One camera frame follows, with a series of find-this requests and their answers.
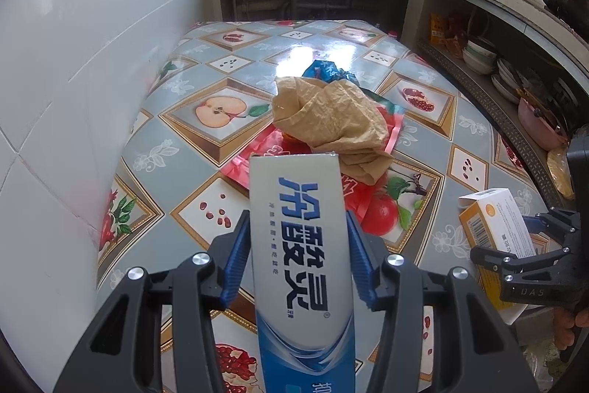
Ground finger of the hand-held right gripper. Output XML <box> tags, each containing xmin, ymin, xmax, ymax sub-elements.
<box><xmin>470</xmin><ymin>239</ymin><xmax>576</xmax><ymax>278</ymax></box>
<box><xmin>525</xmin><ymin>208</ymin><xmax>584</xmax><ymax>241</ymax></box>

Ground red plastic packet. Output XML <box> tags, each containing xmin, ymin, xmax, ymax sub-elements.
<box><xmin>221</xmin><ymin>96</ymin><xmax>409</xmax><ymax>237</ymax></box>

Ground orange medicine box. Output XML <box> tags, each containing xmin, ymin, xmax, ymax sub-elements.
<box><xmin>458</xmin><ymin>188</ymin><xmax>548</xmax><ymax>313</ymax></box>

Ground pink basin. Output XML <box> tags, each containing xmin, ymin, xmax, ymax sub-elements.
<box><xmin>518</xmin><ymin>96</ymin><xmax>570</xmax><ymax>151</ymax></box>

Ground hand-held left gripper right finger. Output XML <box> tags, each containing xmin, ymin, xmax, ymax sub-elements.
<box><xmin>346</xmin><ymin>211</ymin><xmax>541</xmax><ymax>393</ymax></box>

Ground person's right hand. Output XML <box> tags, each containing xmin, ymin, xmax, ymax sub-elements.
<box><xmin>552</xmin><ymin>307</ymin><xmax>589</xmax><ymax>351</ymax></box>

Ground bag of yellow food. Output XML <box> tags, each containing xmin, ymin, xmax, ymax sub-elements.
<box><xmin>547</xmin><ymin>147</ymin><xmax>577</xmax><ymax>201</ymax></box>

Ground fruit print tablecloth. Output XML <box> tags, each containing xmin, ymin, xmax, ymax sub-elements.
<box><xmin>94</xmin><ymin>19</ymin><xmax>553</xmax><ymax>393</ymax></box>

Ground blue white toothpaste box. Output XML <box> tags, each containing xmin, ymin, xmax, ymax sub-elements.
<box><xmin>248</xmin><ymin>152</ymin><xmax>357</xmax><ymax>393</ymax></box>

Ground stack of bowls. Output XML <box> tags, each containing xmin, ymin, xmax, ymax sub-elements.
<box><xmin>462</xmin><ymin>38</ymin><xmax>498</xmax><ymax>76</ymax></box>

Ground orange snack packet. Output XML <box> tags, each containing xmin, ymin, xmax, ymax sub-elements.
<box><xmin>430</xmin><ymin>13</ymin><xmax>450</xmax><ymax>47</ymax></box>

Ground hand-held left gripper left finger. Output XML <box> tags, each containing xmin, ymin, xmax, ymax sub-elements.
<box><xmin>53</xmin><ymin>209</ymin><xmax>251</xmax><ymax>393</ymax></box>

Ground brown paper bag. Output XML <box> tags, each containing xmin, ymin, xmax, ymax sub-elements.
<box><xmin>271</xmin><ymin>75</ymin><xmax>395</xmax><ymax>187</ymax></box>

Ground blue snack wrapper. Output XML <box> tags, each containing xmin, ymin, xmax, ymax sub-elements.
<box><xmin>301</xmin><ymin>59</ymin><xmax>365</xmax><ymax>88</ymax></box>

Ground red snack packets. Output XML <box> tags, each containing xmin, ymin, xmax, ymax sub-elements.
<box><xmin>444</xmin><ymin>13</ymin><xmax>466</xmax><ymax>59</ymax></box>

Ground stack of plates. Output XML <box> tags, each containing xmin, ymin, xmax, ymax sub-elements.
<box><xmin>490</xmin><ymin>59</ymin><xmax>522</xmax><ymax>105</ymax></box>

